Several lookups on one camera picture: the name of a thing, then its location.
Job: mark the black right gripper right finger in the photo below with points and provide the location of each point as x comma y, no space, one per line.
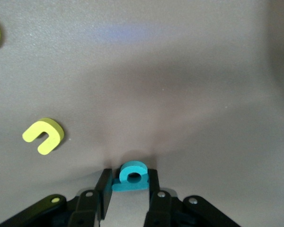
163,210

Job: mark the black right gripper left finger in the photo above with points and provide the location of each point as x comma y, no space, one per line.
85,208

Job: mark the teal letter b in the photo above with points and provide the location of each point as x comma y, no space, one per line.
124,185

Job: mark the yellow letter u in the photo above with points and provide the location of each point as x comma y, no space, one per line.
41,125

